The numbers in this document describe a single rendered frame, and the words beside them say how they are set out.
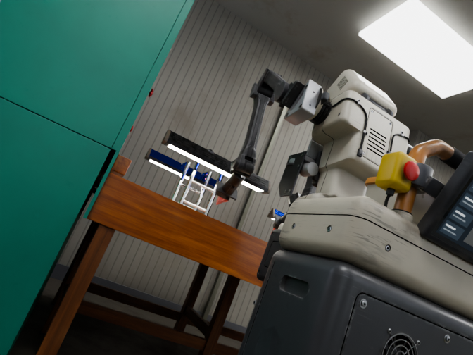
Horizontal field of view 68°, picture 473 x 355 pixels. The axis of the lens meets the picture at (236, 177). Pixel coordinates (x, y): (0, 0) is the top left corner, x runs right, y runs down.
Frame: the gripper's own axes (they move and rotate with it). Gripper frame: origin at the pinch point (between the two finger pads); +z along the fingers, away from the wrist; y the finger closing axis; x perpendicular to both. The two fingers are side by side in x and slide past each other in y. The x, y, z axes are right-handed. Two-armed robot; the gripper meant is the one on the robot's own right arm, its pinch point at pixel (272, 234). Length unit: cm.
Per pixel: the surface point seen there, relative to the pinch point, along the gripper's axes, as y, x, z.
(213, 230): 31.5, 14.9, -0.9
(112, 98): 89, -5, -22
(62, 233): 82, 34, 11
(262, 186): 5.2, -30.1, -1.3
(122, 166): 74, 0, 2
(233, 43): 23, -271, 15
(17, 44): 123, -5, -22
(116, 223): 67, 24, 7
